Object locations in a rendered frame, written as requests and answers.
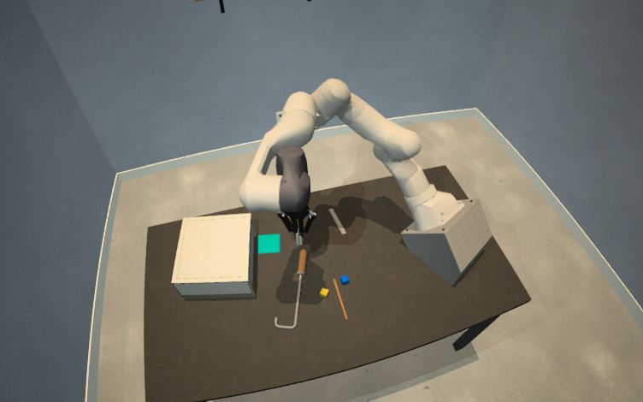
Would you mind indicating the metal hook with wooden handle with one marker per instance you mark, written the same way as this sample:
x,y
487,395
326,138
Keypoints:
x,y
301,273

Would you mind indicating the pale grey flat bar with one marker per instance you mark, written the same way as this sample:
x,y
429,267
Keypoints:
x,y
337,221

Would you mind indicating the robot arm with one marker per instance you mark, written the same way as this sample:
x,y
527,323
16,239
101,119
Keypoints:
x,y
302,115

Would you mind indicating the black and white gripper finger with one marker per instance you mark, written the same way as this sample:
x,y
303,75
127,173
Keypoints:
x,y
302,229
291,226

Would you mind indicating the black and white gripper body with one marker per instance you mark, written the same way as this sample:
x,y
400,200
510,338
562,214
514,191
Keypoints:
x,y
304,213

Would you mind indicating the teal flat square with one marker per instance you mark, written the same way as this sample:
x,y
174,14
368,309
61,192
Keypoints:
x,y
268,243

